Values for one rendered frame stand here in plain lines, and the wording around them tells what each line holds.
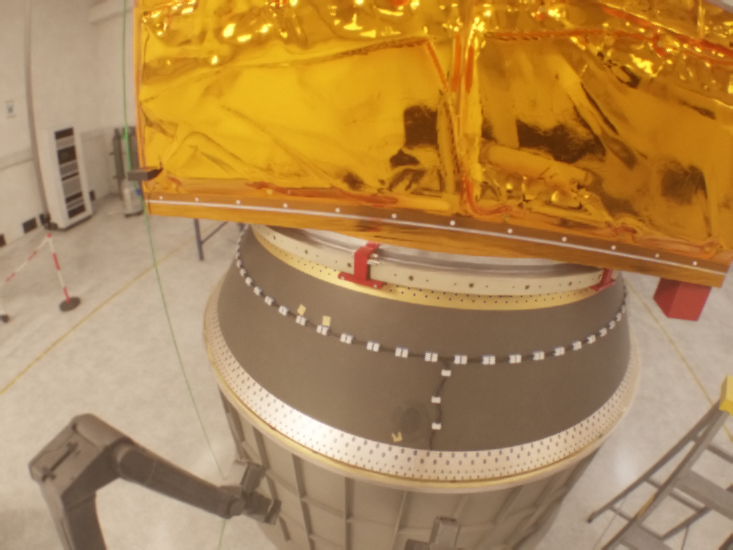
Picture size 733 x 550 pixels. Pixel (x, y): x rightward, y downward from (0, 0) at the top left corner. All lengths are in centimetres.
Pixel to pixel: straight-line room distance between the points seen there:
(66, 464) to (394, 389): 85
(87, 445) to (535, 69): 106
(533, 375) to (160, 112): 134
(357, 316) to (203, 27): 92
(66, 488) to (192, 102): 97
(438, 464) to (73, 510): 94
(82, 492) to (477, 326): 95
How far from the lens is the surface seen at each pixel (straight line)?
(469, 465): 117
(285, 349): 122
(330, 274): 111
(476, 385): 110
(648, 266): 121
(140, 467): 51
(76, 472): 47
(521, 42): 96
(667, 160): 108
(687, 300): 141
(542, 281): 106
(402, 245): 101
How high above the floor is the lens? 214
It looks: 28 degrees down
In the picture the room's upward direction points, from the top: 3 degrees clockwise
